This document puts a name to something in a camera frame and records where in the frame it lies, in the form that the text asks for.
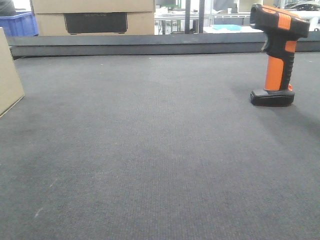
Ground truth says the small brown cardboard package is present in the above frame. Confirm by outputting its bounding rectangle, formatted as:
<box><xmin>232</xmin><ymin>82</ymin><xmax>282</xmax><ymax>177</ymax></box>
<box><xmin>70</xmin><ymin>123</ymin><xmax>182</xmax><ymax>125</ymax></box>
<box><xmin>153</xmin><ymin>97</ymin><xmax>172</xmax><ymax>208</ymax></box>
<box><xmin>0</xmin><ymin>27</ymin><xmax>25</xmax><ymax>117</ymax></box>

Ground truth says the orange black barcode scanner gun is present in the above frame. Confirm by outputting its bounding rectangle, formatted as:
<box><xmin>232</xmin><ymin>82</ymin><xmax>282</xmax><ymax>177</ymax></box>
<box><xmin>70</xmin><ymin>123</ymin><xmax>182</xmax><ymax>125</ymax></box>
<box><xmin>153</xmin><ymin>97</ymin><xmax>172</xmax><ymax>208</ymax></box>
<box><xmin>249</xmin><ymin>3</ymin><xmax>310</xmax><ymax>107</ymax></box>

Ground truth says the large cardboard box with cutout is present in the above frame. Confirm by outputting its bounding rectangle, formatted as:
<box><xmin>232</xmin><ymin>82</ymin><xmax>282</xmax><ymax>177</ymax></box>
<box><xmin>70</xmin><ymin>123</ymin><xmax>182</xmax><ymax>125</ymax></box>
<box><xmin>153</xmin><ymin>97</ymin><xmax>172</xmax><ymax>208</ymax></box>
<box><xmin>31</xmin><ymin>0</ymin><xmax>156</xmax><ymax>36</ymax></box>

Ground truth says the white blue background table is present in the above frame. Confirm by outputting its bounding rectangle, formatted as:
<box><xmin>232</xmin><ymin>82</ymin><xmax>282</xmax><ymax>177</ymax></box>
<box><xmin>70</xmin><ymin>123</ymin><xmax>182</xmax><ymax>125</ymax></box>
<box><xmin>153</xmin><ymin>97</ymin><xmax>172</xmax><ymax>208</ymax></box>
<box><xmin>203</xmin><ymin>24</ymin><xmax>251</xmax><ymax>34</ymax></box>

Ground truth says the blue plastic crate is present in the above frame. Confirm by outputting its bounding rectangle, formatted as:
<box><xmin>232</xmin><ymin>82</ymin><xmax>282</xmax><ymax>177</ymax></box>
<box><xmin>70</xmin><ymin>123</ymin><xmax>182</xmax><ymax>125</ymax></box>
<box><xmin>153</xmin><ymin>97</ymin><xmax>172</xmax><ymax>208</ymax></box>
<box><xmin>0</xmin><ymin>11</ymin><xmax>39</xmax><ymax>37</ymax></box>

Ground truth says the dark grey table edge rail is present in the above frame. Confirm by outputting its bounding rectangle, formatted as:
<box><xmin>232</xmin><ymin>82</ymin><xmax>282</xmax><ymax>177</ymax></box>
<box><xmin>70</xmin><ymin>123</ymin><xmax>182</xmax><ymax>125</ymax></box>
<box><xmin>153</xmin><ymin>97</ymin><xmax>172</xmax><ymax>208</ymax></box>
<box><xmin>6</xmin><ymin>31</ymin><xmax>320</xmax><ymax>58</ymax></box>

